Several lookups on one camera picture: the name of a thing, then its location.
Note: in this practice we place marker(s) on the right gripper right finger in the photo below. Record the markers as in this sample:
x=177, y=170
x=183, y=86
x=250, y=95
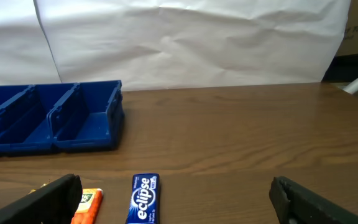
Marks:
x=303, y=207

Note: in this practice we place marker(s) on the gold candy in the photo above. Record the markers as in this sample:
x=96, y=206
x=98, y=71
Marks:
x=32, y=191

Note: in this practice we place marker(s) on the blue candy pack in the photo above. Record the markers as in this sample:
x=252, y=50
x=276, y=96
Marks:
x=143, y=199

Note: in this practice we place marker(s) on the blue tray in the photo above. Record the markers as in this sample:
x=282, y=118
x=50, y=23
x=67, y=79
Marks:
x=82, y=130

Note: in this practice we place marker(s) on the orange candy box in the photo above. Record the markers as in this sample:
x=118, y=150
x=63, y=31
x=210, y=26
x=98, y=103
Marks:
x=89, y=205

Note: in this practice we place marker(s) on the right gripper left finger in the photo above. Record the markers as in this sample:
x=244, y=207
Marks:
x=42, y=205

